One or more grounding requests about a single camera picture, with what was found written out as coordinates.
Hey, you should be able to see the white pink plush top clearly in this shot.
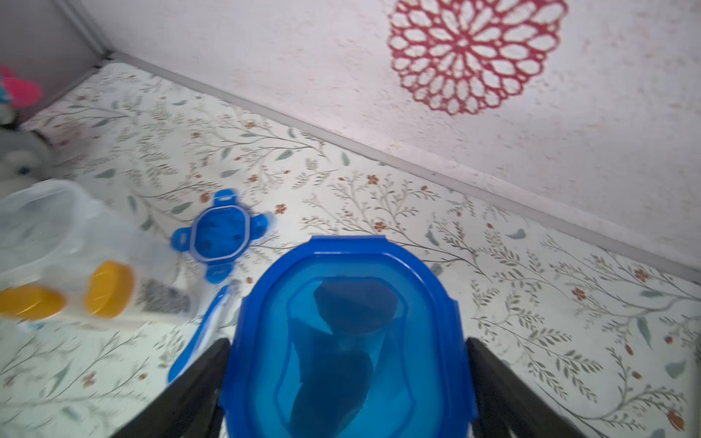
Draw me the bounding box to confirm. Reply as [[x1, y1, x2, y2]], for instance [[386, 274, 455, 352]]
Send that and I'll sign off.
[[1, 66, 43, 109]]

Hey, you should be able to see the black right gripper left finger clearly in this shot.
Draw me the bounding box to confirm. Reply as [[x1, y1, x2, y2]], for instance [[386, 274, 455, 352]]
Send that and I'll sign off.
[[113, 339, 231, 438]]

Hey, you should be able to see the blue toothbrush case back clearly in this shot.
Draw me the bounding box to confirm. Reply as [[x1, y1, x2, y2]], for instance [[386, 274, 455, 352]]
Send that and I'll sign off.
[[167, 280, 238, 383]]

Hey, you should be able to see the clear plastic container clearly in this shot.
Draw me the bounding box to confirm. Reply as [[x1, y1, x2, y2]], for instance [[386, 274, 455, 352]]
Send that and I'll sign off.
[[1, 180, 211, 329]]

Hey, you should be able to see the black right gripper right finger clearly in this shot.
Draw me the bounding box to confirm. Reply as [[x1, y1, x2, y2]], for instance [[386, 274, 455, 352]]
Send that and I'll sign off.
[[467, 338, 582, 438]]

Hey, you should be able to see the yellow cap bottle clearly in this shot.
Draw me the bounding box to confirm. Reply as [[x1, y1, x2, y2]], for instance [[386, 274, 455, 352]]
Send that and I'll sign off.
[[84, 261, 195, 321], [1, 285, 67, 321]]

